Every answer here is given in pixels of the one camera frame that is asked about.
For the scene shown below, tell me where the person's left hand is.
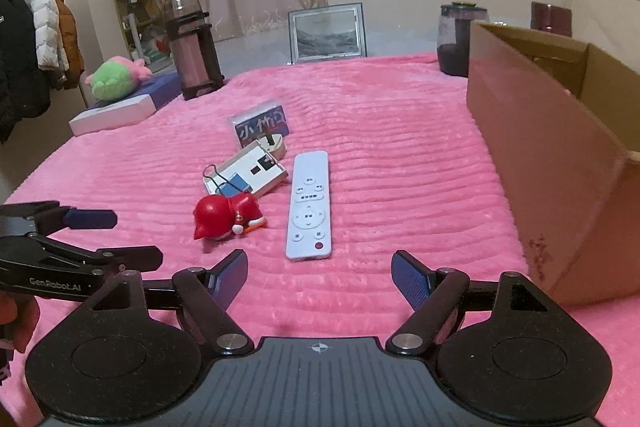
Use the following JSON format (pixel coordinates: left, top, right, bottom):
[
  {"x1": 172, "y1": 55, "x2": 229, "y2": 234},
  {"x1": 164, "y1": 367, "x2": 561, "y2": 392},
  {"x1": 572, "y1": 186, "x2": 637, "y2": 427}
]
[{"x1": 0, "y1": 292, "x2": 41, "y2": 354}]

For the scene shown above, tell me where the brown cardboard box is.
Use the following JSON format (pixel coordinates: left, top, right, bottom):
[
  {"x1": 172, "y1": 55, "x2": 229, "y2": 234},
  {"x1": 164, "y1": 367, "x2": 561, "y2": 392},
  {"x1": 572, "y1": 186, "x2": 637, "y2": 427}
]
[{"x1": 466, "y1": 20, "x2": 640, "y2": 307}]

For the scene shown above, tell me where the black jacket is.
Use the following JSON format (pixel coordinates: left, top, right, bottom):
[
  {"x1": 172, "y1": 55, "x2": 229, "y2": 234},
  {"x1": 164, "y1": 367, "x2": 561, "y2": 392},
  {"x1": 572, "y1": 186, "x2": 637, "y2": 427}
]
[{"x1": 0, "y1": 0, "x2": 51, "y2": 142}]

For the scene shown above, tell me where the pink steel thermos flask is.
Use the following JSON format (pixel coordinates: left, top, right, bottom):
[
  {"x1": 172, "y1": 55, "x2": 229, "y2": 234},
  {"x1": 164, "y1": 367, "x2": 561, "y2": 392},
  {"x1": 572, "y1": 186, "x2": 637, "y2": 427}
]
[{"x1": 164, "y1": 0, "x2": 226, "y2": 102}]

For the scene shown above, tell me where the blue binder clip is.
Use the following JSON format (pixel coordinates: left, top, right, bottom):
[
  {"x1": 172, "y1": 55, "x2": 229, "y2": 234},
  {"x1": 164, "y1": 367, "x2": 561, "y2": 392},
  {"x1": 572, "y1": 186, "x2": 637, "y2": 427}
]
[{"x1": 201, "y1": 163, "x2": 249, "y2": 198}]

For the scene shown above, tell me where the blue and white flat box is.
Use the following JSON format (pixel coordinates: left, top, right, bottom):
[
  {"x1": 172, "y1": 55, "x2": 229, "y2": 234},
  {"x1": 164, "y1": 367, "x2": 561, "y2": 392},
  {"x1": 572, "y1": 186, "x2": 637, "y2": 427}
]
[{"x1": 68, "y1": 72, "x2": 182, "y2": 138}]

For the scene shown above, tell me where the dark glass jar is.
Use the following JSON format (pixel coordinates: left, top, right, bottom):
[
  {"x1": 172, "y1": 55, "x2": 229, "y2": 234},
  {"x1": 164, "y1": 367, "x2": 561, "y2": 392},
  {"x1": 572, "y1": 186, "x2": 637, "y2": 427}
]
[{"x1": 436, "y1": 1, "x2": 488, "y2": 78}]

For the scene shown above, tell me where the maroon tumbler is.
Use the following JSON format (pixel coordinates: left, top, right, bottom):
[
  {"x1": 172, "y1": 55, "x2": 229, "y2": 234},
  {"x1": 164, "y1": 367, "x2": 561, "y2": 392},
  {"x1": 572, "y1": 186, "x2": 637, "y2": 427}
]
[{"x1": 530, "y1": 1, "x2": 572, "y2": 38}]

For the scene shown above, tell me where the white remote control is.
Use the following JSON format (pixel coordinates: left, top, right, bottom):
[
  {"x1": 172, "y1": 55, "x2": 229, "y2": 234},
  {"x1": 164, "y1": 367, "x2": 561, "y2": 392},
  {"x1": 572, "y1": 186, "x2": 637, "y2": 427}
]
[{"x1": 285, "y1": 150, "x2": 334, "y2": 260}]

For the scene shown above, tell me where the white down jacket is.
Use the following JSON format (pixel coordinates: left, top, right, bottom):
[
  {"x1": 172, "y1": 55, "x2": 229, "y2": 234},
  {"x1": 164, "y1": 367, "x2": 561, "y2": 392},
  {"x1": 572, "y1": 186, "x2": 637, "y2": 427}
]
[{"x1": 15, "y1": 0, "x2": 68, "y2": 90}]

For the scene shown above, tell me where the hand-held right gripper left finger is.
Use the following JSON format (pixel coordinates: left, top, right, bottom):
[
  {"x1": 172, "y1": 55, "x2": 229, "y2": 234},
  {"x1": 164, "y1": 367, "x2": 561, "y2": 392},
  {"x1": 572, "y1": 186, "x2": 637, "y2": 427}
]
[{"x1": 82, "y1": 249, "x2": 254, "y2": 355}]

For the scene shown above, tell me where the brown jacket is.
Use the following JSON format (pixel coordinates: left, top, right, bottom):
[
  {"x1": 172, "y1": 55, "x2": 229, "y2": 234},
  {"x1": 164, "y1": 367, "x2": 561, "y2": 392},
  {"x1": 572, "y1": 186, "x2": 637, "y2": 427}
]
[{"x1": 35, "y1": 0, "x2": 85, "y2": 90}]

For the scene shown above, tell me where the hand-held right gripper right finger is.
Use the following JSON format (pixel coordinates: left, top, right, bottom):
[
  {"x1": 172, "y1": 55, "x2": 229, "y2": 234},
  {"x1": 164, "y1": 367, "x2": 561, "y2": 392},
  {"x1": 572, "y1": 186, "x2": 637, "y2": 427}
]
[{"x1": 386, "y1": 250, "x2": 561, "y2": 355}]

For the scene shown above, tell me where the white shallow tray box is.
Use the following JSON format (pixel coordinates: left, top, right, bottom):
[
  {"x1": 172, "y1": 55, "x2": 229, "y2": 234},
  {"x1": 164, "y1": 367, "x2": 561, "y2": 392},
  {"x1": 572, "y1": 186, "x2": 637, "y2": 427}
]
[{"x1": 202, "y1": 139, "x2": 290, "y2": 199}]

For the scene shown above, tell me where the silver picture frame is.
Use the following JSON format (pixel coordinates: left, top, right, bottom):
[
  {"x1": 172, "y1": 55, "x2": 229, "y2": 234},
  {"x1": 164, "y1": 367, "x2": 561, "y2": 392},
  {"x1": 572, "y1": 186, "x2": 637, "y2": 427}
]
[{"x1": 287, "y1": 2, "x2": 368, "y2": 65}]

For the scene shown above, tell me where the clear card pack blue label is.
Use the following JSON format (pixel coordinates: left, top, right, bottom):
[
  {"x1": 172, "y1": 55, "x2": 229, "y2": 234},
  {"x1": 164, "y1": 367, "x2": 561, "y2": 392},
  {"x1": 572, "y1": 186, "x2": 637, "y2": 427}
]
[{"x1": 228, "y1": 101, "x2": 292, "y2": 151}]

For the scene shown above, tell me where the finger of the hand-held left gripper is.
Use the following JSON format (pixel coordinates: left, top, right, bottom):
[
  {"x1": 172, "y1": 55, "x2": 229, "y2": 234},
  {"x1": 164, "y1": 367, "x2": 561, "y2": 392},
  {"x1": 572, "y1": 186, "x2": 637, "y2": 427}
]
[
  {"x1": 0, "y1": 201, "x2": 118, "y2": 238},
  {"x1": 22, "y1": 234, "x2": 164, "y2": 274}
]

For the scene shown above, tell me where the green and pink plush toy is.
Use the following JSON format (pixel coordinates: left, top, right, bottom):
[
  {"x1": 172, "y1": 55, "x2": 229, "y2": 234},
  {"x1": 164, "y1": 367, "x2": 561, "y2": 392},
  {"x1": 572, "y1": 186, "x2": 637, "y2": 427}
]
[{"x1": 84, "y1": 55, "x2": 153, "y2": 101}]

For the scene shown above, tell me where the pink ribbed blanket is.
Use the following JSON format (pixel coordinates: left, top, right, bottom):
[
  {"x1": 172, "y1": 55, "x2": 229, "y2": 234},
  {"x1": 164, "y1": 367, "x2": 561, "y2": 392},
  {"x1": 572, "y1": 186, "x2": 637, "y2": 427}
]
[{"x1": 0, "y1": 52, "x2": 640, "y2": 427}]

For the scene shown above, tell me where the red cat figurine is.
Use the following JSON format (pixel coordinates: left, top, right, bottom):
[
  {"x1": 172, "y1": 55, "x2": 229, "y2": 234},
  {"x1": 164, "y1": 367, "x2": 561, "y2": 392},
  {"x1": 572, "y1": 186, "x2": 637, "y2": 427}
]
[{"x1": 192, "y1": 193, "x2": 268, "y2": 242}]

